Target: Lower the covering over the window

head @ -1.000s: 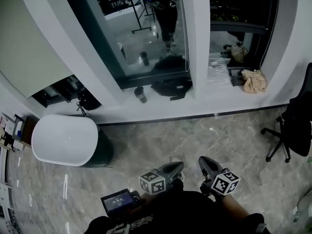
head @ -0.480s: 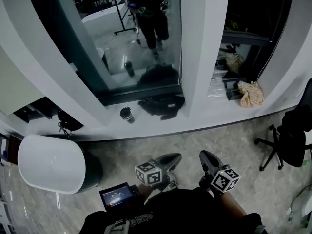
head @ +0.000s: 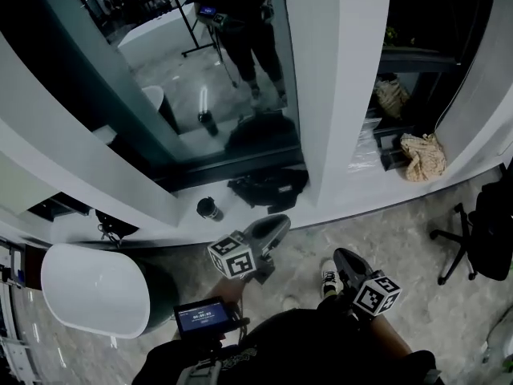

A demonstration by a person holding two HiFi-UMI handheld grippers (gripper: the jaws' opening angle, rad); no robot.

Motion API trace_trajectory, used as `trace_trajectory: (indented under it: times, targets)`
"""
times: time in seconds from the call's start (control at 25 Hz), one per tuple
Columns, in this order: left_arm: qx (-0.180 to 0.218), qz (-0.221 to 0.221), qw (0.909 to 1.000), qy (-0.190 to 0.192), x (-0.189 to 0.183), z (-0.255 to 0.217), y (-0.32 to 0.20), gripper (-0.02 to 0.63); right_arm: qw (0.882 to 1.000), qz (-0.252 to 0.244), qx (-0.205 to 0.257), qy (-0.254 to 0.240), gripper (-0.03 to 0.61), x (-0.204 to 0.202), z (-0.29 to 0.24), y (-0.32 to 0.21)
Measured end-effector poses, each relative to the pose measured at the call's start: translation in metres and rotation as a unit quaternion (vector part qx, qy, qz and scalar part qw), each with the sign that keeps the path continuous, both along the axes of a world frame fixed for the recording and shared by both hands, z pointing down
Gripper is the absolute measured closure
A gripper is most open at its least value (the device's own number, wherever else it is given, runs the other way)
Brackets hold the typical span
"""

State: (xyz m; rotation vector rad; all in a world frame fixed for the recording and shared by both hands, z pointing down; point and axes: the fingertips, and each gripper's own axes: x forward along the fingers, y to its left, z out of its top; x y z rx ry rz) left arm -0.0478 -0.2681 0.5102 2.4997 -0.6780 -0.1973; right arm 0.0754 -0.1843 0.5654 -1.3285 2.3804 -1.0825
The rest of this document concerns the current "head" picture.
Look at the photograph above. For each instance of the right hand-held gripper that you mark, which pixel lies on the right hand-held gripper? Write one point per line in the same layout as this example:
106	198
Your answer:
370	291

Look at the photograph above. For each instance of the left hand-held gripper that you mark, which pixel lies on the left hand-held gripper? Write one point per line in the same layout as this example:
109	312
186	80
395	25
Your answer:
256	247

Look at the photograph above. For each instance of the dark glass window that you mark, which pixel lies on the dark glass window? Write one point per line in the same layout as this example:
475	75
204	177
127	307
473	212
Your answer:
433	34
192	74

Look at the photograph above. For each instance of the person's right forearm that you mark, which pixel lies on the person's right forearm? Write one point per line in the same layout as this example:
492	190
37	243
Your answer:
390	333

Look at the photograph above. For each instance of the person's left forearm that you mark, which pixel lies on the person's left forearm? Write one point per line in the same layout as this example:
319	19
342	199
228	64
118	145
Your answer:
229	291

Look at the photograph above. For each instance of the person's white shoe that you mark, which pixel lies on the person's white shoe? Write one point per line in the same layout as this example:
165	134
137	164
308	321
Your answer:
329	279

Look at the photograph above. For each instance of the black tumbler cup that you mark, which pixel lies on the black tumbler cup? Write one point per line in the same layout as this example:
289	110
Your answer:
209	209

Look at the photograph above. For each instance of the black fabric bag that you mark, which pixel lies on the black fabric bag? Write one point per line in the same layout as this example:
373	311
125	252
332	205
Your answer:
268	187

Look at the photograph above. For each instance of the person's black clothing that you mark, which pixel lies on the person's black clothing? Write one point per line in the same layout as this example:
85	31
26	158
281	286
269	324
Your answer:
304	347

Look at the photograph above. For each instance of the black chest-mounted screen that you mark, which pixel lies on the black chest-mounted screen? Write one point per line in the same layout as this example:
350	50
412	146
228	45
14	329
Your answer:
202	317

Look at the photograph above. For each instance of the black office chair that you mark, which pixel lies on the black office chair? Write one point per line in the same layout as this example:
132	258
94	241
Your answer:
481	231

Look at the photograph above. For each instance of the clear plastic sheet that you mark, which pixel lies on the clear plastic sheet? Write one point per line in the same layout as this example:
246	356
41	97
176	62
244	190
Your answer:
364	147

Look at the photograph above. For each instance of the beige cloth bag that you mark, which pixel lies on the beige cloth bag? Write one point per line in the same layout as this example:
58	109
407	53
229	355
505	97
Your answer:
425	156

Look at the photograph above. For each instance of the white oval tub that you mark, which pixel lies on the white oval tub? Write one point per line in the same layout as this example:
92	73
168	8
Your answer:
92	287

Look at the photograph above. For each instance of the white metal shelf rack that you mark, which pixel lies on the white metal shelf rack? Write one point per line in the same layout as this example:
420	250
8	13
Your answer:
14	303

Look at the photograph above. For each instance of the black flat frame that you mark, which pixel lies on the black flat frame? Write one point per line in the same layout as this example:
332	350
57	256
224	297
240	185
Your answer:
388	147

